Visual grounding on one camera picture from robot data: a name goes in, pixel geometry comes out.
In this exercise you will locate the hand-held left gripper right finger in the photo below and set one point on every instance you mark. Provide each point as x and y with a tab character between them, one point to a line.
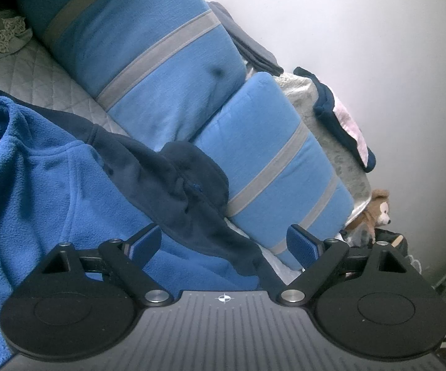
303	246

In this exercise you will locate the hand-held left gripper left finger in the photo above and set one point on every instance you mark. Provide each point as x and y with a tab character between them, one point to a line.
145	245

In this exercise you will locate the blue fleece jacket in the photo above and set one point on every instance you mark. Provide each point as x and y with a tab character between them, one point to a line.
34	185

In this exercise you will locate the brown teddy bear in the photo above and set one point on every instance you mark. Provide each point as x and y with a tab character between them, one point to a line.
373	210

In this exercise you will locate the blue grey-striped pillow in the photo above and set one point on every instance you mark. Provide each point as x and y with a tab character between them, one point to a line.
142	69
281	162

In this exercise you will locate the black bag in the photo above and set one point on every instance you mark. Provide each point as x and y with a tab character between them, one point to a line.
393	235

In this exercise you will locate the grey floral lace-edged cover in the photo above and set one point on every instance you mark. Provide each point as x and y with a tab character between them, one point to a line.
335	147

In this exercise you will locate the navy and pink garment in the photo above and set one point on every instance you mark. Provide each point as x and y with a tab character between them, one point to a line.
331	116

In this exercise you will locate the grey quilted bed cover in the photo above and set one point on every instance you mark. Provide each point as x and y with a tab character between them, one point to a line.
49	81

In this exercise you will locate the grey folded cloth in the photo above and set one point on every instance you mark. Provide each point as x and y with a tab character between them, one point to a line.
254	46

